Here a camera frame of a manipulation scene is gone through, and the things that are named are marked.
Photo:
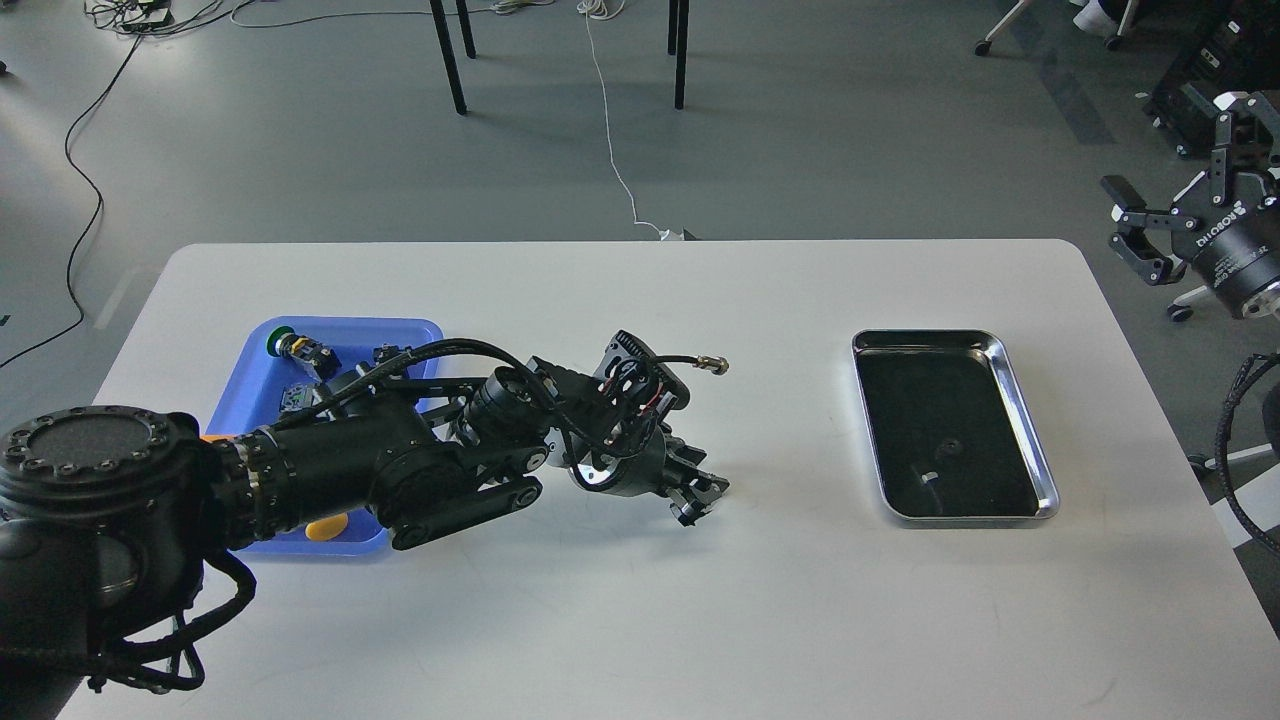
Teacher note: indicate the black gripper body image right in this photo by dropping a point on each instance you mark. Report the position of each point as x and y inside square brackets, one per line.
[1233, 248]

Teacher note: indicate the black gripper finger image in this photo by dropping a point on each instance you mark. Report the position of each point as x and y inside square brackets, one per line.
[688, 506]
[1243, 157]
[1130, 240]
[686, 482]

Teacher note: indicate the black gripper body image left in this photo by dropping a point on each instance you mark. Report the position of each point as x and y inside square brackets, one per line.
[642, 474]

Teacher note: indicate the black robot arm image left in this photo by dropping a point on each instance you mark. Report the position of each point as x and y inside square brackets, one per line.
[121, 525]

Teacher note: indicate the silver metal tray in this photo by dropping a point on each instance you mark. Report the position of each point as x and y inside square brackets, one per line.
[920, 386]

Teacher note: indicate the blue plastic tray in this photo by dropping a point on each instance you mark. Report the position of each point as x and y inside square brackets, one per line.
[256, 390]

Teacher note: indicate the small black contact block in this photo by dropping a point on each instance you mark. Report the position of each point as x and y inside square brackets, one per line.
[385, 353]

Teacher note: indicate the black angled table leg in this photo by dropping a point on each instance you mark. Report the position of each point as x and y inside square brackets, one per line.
[446, 46]

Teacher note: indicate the yellow push button switch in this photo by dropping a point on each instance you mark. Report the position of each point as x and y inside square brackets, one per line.
[327, 529]

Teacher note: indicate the red push button switch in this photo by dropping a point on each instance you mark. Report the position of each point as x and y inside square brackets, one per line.
[300, 396]

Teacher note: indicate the green push button switch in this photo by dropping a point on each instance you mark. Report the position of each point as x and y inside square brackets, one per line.
[317, 360]

